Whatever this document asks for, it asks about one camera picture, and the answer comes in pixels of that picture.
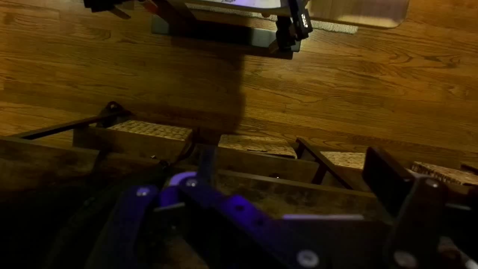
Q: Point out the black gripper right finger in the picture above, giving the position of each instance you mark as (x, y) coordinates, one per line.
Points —
(386, 178)

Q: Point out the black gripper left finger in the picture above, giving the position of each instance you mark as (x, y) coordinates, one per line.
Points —
(206, 163)

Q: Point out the robot base stand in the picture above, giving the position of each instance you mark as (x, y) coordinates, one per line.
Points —
(256, 29)

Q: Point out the wooden slatted bench table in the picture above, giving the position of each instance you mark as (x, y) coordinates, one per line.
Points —
(124, 197)

